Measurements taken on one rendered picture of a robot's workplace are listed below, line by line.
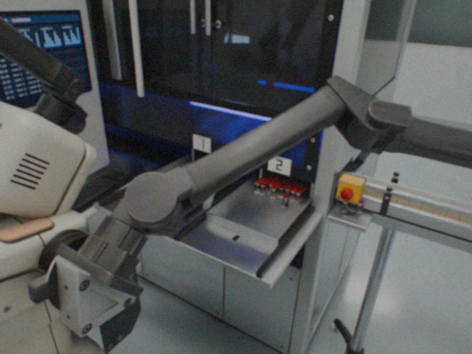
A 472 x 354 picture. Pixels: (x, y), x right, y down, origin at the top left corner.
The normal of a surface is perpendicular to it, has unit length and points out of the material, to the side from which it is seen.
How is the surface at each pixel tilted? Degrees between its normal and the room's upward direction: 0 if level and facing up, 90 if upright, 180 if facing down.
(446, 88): 90
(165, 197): 42
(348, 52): 90
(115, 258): 63
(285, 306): 90
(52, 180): 90
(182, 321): 0
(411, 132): 49
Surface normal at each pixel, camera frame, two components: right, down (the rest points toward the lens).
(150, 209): 0.03, -0.35
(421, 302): 0.04, -0.89
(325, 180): -0.52, 0.37
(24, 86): 0.91, 0.22
